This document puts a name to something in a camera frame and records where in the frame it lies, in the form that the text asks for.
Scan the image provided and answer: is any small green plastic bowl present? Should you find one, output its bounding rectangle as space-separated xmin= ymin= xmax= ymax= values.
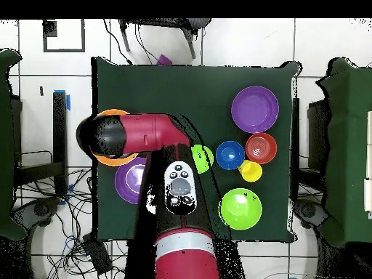
xmin=190 ymin=144 xmax=215 ymax=174

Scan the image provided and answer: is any blue plastic bowl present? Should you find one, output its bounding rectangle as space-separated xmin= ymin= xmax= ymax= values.
xmin=215 ymin=140 xmax=246 ymax=171

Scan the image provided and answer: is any large orange plastic bowl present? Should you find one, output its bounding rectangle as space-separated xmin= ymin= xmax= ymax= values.
xmin=92 ymin=108 xmax=140 ymax=167

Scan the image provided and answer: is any large green plastic bowl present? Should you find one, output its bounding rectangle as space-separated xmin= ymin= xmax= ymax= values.
xmin=217 ymin=187 xmax=263 ymax=231

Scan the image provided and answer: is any dark green tablecloth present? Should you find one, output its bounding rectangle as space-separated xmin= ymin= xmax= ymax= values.
xmin=91 ymin=56 xmax=300 ymax=243

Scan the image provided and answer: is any yellow plastic cup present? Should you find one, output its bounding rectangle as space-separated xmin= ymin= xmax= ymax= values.
xmin=238 ymin=159 xmax=263 ymax=183

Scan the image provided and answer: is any purple plastic bowl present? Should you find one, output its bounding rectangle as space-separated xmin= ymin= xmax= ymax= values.
xmin=114 ymin=157 xmax=147 ymax=205
xmin=230 ymin=85 xmax=280 ymax=134

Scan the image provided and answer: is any small red plastic bowl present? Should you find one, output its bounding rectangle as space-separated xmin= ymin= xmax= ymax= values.
xmin=245 ymin=132 xmax=278 ymax=166

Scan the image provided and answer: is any small purple object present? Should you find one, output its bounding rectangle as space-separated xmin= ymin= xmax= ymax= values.
xmin=155 ymin=53 xmax=174 ymax=66

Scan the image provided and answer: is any black stand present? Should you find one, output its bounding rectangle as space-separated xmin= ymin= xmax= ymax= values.
xmin=290 ymin=97 xmax=331 ymax=190
xmin=12 ymin=92 xmax=70 ymax=198

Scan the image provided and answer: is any grey chair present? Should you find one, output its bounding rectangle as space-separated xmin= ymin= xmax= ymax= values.
xmin=117 ymin=18 xmax=212 ymax=60

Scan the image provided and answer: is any black power adapter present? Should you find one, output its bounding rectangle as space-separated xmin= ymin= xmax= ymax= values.
xmin=81 ymin=232 xmax=113 ymax=276

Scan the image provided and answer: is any dark grey stand base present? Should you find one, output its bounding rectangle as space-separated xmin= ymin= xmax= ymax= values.
xmin=292 ymin=198 xmax=329 ymax=230
xmin=11 ymin=196 xmax=62 ymax=228

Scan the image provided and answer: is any green-clothed side table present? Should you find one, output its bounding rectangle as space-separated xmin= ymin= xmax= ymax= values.
xmin=315 ymin=57 xmax=372 ymax=248
xmin=0 ymin=48 xmax=28 ymax=241

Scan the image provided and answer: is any white box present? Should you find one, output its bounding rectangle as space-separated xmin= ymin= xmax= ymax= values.
xmin=364 ymin=110 xmax=372 ymax=213

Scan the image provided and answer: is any black cable with plug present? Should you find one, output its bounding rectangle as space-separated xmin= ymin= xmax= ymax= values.
xmin=103 ymin=19 xmax=134 ymax=65

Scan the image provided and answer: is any tangle of black cables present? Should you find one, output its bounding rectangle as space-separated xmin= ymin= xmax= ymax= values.
xmin=17 ymin=166 xmax=129 ymax=279

